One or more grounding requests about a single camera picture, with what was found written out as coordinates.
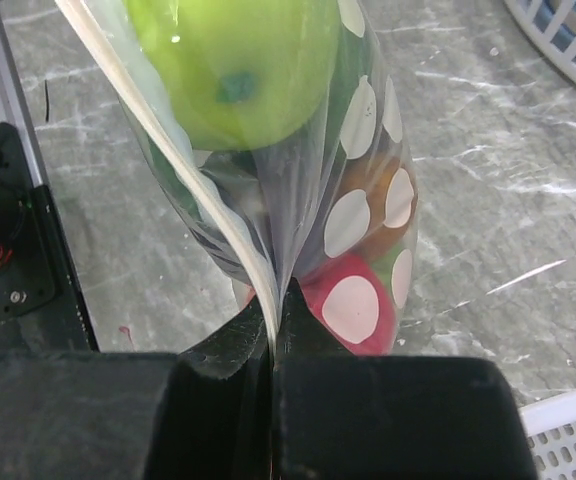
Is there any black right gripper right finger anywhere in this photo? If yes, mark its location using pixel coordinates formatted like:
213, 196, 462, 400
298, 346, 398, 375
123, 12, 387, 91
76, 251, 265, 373
272, 281, 538, 479

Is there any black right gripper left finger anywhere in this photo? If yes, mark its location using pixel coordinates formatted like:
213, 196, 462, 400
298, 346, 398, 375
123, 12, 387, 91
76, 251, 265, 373
0, 300, 271, 479

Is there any dark purple fake plum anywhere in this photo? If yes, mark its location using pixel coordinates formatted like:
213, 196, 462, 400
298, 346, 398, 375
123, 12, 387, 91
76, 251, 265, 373
207, 149, 329, 281

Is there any clear polka dot zip bag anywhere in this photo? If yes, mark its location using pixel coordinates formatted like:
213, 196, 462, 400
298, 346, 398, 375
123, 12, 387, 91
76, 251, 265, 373
58, 1, 419, 355

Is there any green fake apple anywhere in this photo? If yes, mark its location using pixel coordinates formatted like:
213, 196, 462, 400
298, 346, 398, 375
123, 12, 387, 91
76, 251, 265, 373
124, 0, 341, 151

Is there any light green fake lime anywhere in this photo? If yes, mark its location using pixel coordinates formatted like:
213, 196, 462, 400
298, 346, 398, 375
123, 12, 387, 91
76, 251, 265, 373
371, 246, 414, 309

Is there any brown fake kiwi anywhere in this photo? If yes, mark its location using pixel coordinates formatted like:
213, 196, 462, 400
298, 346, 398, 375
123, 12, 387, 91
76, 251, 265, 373
338, 153, 418, 261

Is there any white rectangular mesh basket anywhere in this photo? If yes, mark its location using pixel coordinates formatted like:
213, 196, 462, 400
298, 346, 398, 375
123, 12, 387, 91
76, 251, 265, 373
520, 389, 576, 480

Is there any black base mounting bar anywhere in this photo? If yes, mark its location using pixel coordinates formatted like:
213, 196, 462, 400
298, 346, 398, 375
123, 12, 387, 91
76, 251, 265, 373
0, 122, 99, 352

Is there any white oval dish rack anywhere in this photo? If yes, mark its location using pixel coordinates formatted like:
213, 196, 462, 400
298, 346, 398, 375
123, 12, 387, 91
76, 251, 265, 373
504, 0, 576, 85

